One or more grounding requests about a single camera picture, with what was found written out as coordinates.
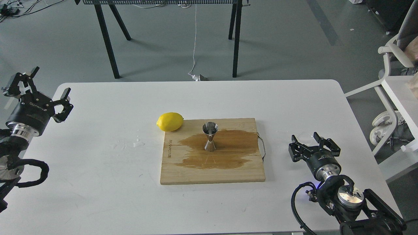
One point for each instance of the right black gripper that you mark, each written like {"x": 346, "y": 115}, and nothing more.
{"x": 321, "y": 162}

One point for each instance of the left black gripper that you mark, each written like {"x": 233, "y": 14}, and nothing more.
{"x": 29, "y": 112}

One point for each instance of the steel jigger measuring cup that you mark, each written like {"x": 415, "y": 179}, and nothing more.
{"x": 210, "y": 129}

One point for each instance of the small clear glass cup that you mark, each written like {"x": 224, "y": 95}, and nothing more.
{"x": 306, "y": 139}

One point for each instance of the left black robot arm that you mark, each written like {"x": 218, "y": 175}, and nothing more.
{"x": 16, "y": 139}

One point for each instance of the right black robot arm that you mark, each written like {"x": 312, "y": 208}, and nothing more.
{"x": 358, "y": 213}

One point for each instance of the wooden cutting board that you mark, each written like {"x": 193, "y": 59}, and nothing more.
{"x": 237, "y": 157}

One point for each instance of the white side table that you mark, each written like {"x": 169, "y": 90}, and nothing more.
{"x": 404, "y": 160}

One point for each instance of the yellow lemon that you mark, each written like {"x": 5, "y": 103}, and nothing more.
{"x": 169, "y": 122}

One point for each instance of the black metal table frame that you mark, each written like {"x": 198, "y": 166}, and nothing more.
{"x": 144, "y": 35}

